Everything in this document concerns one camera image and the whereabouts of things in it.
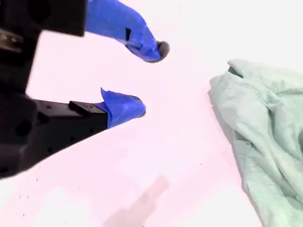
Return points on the pale green t-shirt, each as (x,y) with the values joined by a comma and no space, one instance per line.
(267,132)

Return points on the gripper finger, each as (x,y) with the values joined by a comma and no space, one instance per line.
(94,118)
(123,26)

